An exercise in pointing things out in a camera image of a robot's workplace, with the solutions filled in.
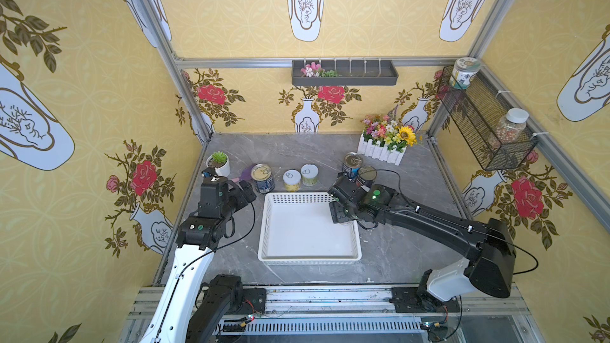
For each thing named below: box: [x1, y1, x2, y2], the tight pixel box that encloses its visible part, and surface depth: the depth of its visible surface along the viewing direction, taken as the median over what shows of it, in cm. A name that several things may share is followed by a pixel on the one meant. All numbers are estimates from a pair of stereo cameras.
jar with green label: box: [449, 57, 482, 90], surface depth 87 cm
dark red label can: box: [357, 165, 378, 189], surface depth 96 cm
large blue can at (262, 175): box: [250, 162, 275, 194], surface depth 96 cm
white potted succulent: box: [206, 150, 232, 178], surface depth 102 cm
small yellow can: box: [282, 169, 302, 193], surface depth 100 cm
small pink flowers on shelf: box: [300, 61, 343, 78], surface depth 89 cm
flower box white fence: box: [357, 114, 417, 166], surface depth 103 cm
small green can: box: [300, 163, 320, 187], surface depth 102 cm
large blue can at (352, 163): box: [342, 151, 364, 181], surface depth 100 cm
